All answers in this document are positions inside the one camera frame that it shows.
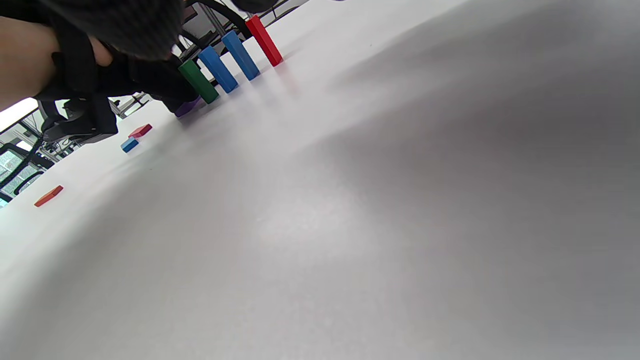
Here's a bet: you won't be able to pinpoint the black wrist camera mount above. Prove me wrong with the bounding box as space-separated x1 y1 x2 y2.
36 27 119 146

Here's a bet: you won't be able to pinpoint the person's left hand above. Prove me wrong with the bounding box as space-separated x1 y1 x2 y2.
92 40 199 113

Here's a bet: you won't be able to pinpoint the red domino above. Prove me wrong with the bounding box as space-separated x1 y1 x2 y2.
245 15 284 67

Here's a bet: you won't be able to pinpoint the person's left forearm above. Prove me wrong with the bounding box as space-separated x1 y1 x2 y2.
0 15 108 112

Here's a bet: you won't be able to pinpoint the orange domino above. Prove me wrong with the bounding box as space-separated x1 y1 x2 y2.
34 185 64 208

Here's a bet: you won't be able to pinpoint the purple domino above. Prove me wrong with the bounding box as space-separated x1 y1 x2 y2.
174 96 203 118

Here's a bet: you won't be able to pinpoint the person's right hand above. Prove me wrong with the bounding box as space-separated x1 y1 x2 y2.
42 0 278 59

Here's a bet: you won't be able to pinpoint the black mesh office chair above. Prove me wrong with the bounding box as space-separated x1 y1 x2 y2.
0 142 56 206

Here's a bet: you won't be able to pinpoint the green domino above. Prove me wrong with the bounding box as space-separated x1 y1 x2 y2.
178 59 220 105

